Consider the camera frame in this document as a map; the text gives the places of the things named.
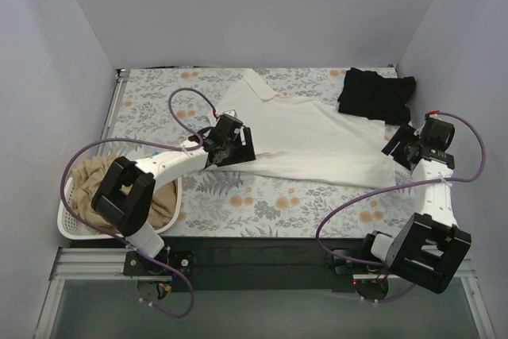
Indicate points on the beige t shirt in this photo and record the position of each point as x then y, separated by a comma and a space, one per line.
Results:
87, 176

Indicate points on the white laundry basket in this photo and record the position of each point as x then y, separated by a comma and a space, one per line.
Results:
73, 229

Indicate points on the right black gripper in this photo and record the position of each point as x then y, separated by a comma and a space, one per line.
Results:
402, 144

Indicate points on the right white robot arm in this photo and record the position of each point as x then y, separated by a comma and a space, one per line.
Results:
430, 247

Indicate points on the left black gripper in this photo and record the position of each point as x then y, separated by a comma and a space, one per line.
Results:
236, 152

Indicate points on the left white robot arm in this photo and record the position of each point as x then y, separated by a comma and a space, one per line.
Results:
124, 196

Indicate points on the black folded t shirt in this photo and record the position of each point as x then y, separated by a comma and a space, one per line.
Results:
368, 94

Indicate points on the floral table cloth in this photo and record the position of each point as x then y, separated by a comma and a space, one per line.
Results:
156, 105

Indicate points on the white t shirt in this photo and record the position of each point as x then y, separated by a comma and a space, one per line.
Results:
296, 137

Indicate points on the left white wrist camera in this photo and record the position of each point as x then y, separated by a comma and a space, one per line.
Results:
230, 113

